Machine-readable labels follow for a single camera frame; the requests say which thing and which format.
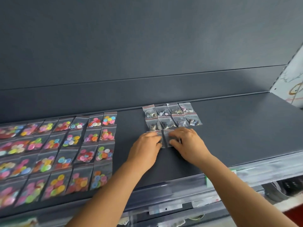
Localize person's left hand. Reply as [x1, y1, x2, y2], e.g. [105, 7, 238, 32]
[125, 131, 164, 175]

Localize person's right hand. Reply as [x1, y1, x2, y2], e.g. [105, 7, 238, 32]
[169, 127, 214, 167]

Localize rows of small dark packets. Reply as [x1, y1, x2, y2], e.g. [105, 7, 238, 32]
[142, 102, 203, 131]

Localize grid of arranged button bags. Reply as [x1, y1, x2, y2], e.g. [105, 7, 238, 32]
[0, 112, 118, 209]

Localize person's left forearm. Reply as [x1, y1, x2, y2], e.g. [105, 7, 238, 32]
[66, 163, 148, 227]

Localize person's right forearm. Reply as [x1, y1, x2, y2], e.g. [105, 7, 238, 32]
[196, 155, 292, 227]

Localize white colourful print packet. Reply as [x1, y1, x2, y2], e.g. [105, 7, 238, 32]
[191, 195, 221, 208]

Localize white blue flat packet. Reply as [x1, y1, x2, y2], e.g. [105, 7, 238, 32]
[148, 203, 183, 215]

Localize black basket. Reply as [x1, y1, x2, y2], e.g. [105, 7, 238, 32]
[262, 177, 303, 204]

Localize white illustrated side panel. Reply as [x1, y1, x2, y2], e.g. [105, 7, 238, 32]
[270, 44, 303, 109]

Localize green white price label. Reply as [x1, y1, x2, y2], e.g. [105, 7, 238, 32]
[4, 217, 39, 227]

